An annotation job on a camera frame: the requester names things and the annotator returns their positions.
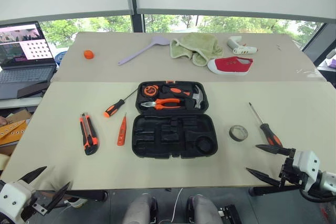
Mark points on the blue tape roll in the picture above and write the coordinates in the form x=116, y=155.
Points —
x=60, y=57

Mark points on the grey tape roll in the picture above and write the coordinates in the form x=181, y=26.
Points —
x=232, y=134

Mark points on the open grey laptop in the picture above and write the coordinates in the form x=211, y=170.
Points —
x=23, y=51

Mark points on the red white canvas shoe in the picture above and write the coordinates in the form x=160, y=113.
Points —
x=228, y=66

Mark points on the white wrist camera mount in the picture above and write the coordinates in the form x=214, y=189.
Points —
x=307, y=163
x=14, y=197

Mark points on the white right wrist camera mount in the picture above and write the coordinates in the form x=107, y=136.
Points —
x=307, y=163

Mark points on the long thin shaft screwdriver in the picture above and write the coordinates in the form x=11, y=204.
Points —
x=113, y=108

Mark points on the black device with white plug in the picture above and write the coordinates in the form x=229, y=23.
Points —
x=232, y=214

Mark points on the orange voltage tester pen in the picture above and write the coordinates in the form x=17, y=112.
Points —
x=121, y=132

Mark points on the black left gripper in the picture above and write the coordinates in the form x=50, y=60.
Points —
x=36, y=207

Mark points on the black table foot bar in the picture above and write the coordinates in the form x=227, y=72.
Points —
x=265, y=190
x=86, y=195

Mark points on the grey rounded shape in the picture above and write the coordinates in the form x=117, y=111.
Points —
x=139, y=211
x=206, y=211

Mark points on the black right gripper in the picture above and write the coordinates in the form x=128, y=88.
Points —
x=287, y=171

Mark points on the slanted dark window frame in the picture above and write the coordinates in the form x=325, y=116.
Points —
x=319, y=43

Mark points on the orange black utility knife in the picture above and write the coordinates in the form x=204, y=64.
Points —
x=89, y=134

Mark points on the white glue gun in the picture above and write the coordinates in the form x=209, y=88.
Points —
x=240, y=47

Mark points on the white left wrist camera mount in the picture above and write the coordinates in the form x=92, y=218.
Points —
x=14, y=197

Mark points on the small orange ball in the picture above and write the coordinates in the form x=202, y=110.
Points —
x=89, y=54

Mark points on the orange black tape measure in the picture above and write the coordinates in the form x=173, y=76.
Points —
x=150, y=90

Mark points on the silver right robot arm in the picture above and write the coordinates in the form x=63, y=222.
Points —
x=328, y=180

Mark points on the green towel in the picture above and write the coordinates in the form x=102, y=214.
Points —
x=194, y=47

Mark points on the purple object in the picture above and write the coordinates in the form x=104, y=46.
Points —
x=333, y=62

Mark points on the black tool case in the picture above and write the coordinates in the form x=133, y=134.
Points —
x=173, y=137

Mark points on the lilac silicone spatula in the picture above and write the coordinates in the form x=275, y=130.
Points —
x=139, y=52

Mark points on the dark window frame pillar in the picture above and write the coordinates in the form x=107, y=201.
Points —
x=137, y=23

